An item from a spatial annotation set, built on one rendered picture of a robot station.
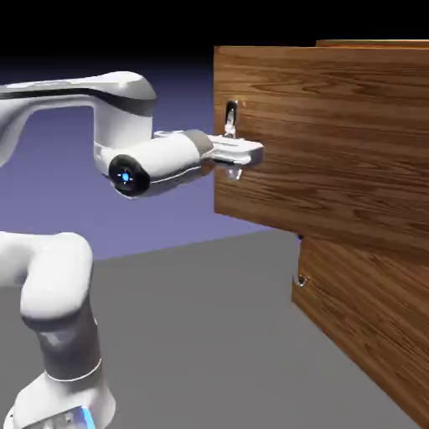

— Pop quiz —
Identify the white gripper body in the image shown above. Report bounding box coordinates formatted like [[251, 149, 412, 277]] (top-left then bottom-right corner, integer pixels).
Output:
[[204, 133, 265, 168]]

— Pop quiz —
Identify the curved silver door handle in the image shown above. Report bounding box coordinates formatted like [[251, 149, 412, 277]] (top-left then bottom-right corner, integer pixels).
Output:
[[293, 233, 310, 289], [223, 99, 244, 181]]

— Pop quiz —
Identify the large wooden cabinet door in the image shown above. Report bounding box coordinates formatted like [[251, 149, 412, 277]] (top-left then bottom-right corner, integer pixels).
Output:
[[213, 45, 429, 260]]

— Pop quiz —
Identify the wooden cabinet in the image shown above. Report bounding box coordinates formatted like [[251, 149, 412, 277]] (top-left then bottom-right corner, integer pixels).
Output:
[[291, 39, 429, 429]]

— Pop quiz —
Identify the small wooden cabinet door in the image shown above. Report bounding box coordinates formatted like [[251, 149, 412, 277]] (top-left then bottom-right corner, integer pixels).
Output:
[[290, 234, 429, 429]]

